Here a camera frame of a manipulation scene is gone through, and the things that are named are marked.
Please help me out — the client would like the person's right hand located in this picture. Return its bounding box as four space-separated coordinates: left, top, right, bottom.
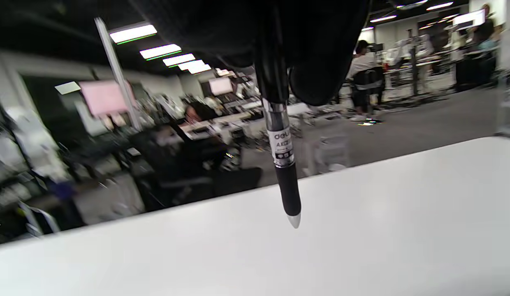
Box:
130 0 371 106

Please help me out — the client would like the black click pen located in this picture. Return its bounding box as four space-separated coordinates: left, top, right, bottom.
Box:
255 62 301 229

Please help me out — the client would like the pink screen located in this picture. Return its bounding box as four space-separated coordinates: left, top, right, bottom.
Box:
79 80 134 118

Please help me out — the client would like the row of ceiling lights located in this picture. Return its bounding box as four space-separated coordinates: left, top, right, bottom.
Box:
109 0 455 75

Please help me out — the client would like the aluminium frame post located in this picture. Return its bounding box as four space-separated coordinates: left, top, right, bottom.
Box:
94 17 142 132

